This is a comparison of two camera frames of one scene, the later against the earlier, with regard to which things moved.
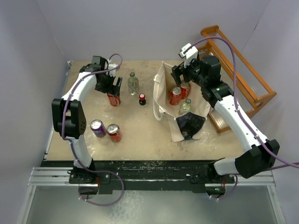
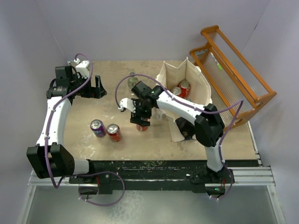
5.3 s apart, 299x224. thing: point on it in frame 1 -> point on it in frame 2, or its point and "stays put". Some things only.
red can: x=115 y=100 -> x=142 y=128
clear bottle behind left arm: x=133 y=83 stays put
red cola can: x=175 y=95 stays put
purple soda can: x=98 y=127 stays put
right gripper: x=195 y=62 -> x=136 y=117
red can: x=185 y=87 stays put
